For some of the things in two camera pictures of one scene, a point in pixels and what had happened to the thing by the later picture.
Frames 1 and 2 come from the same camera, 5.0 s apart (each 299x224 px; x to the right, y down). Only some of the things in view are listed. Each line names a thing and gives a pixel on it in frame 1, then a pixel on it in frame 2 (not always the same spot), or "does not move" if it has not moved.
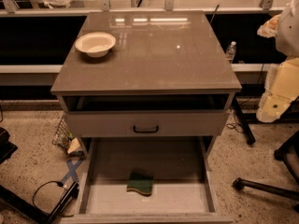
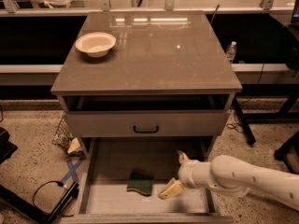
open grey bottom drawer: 146,180 does not move
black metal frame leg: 50,217 does not move
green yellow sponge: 140,182 does not move
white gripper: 288,35 to 186,174
